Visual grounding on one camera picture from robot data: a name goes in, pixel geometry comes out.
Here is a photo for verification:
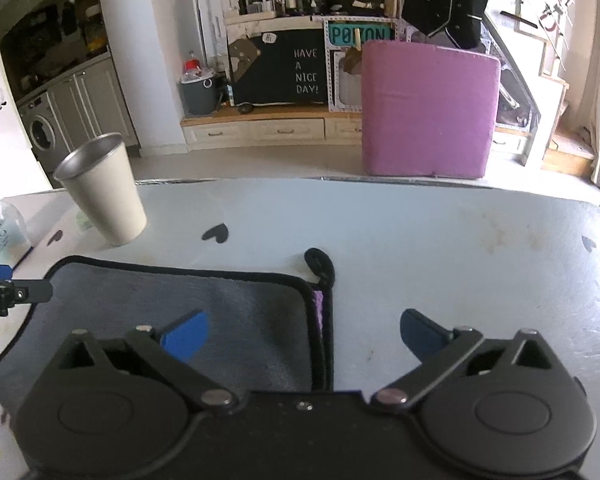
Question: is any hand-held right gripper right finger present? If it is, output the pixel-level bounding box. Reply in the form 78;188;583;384
370;308;556;407

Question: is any grey towel with black trim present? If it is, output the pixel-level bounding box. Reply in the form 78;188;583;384
0;256;336;403

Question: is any teal sign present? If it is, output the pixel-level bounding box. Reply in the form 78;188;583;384
328;22;397;47

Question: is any washing machine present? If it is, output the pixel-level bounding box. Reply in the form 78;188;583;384
19;91;61;173

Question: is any white staircase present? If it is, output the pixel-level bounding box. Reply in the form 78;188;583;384
482;0;598;181

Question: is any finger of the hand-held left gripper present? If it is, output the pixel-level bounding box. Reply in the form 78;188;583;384
0;263;54;317

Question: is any grey bin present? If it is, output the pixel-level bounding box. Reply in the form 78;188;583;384
180;76;219;116

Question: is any wooden drawer bench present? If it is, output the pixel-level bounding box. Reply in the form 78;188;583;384
181;106;531;167

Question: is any black cabinet with white lettering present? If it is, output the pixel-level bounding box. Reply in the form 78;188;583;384
227;27;328;107

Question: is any metal cup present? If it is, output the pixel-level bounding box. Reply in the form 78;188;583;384
53;132;148;247

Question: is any pink cushion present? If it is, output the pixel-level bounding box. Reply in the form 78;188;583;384
361;41;502;180

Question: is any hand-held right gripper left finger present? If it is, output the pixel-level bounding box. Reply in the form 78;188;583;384
55;308;240;410

